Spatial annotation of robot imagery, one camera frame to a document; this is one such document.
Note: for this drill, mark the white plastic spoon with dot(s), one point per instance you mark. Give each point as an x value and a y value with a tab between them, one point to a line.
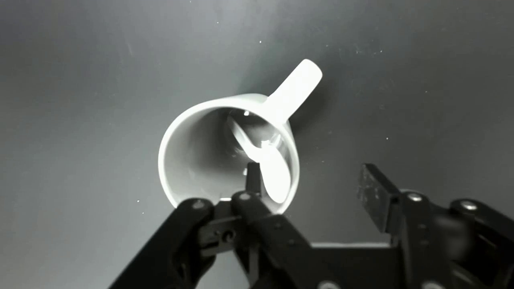
275	177

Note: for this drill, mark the white ceramic mug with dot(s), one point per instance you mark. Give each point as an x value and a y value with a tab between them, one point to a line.
182	161

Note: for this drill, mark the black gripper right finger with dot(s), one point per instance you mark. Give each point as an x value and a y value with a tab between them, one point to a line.
443	241

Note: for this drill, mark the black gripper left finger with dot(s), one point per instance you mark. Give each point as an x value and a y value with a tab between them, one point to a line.
251	234

